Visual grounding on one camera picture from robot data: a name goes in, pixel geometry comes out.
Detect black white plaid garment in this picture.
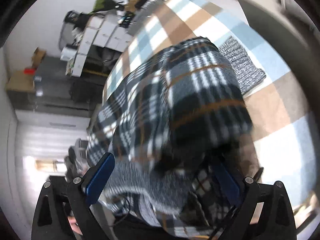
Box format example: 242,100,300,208
87,37,252,238

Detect checked bed sheet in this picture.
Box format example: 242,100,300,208
103,0,319,208

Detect dark grey low cabinet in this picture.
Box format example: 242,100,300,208
5,56,107,118

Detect grey knit folded garment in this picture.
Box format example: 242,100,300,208
219,36,266,95

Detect open cardboard box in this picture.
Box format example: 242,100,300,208
31,47,46,68

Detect cluttered white boxes stack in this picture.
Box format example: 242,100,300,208
59,0,165,77

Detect grey sweatshirt garment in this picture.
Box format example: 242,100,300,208
238,0,319,115

